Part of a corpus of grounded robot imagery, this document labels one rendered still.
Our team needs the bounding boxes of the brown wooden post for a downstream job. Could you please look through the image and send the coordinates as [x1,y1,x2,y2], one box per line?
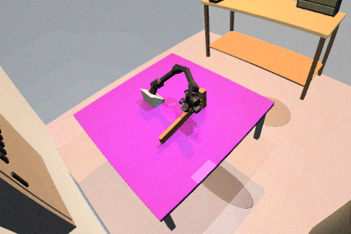
[198,88,207,109]

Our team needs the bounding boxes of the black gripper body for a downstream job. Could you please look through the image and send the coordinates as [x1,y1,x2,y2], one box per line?
[179,97,202,114]

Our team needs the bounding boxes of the light brown wooden board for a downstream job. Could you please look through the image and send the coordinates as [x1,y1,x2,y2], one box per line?
[159,111,194,143]

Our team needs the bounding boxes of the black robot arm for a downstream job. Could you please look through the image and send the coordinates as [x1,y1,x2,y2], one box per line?
[148,64,200,112]

